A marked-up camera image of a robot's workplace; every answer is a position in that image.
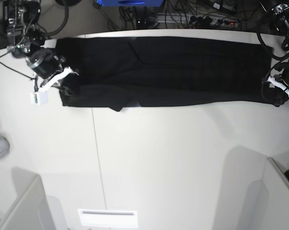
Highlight white power strip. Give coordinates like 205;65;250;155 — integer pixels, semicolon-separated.
189;16;235;26

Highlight white side partition left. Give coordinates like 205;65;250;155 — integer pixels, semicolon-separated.
0;175;56;230

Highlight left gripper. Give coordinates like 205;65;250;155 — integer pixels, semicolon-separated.
261;69;289;107

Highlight black T-shirt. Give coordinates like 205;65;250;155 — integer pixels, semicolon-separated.
56;37;271;111

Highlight white side partition right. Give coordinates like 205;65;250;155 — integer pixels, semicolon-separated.
259;158;289;230

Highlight blue box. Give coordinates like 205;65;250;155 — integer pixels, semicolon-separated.
98;0;163;7

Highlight white table slot plate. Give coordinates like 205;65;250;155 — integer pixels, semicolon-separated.
78;209;139;228

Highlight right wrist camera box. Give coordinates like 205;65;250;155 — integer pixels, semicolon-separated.
30;92;48;105

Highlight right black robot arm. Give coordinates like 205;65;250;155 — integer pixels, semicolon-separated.
4;0;77;95

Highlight white side partition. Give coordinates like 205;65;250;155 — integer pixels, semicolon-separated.
0;175;56;230
259;158;289;230

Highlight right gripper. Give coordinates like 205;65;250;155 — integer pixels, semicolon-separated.
26;48;80;96

